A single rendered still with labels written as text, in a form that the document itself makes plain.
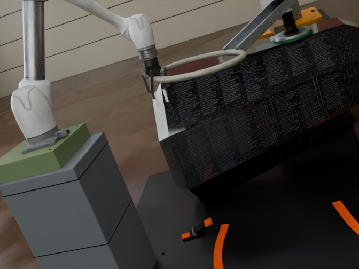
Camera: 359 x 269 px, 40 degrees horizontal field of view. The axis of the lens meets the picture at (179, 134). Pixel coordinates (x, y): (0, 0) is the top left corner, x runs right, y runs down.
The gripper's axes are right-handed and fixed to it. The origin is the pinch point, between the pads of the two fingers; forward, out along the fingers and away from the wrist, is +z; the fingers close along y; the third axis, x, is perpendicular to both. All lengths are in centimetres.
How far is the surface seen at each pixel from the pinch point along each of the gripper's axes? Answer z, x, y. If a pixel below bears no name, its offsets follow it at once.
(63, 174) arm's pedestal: 13, -24, -56
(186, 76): -9.9, -20.2, 9.6
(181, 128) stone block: 23.7, 16.1, 9.8
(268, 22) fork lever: -18, 6, 68
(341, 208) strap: 80, -29, 68
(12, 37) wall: -33, 810, -73
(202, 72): -9.8, -23.4, 16.4
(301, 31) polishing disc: -7, 9, 88
